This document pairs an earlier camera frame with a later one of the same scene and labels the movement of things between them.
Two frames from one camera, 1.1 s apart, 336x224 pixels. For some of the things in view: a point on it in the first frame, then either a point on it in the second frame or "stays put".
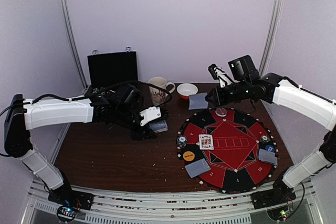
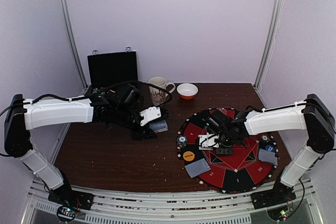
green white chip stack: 265,138 stays put
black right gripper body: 213,97 -> 223,149
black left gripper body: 123,118 stays put
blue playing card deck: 158,126 stays put
